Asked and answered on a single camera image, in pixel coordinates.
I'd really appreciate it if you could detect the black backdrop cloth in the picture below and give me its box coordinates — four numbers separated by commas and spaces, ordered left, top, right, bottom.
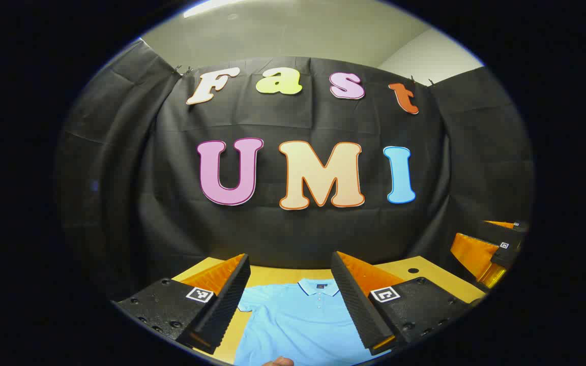
56, 38, 535, 306

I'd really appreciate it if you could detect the light blue polo T-shirt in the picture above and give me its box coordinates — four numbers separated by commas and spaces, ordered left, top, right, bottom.
233, 278, 390, 366

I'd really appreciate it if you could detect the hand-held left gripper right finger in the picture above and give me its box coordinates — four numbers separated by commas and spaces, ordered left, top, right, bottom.
331, 251, 477, 356

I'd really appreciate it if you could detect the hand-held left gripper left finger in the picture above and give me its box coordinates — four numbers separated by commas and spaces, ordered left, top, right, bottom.
112, 253, 251, 355

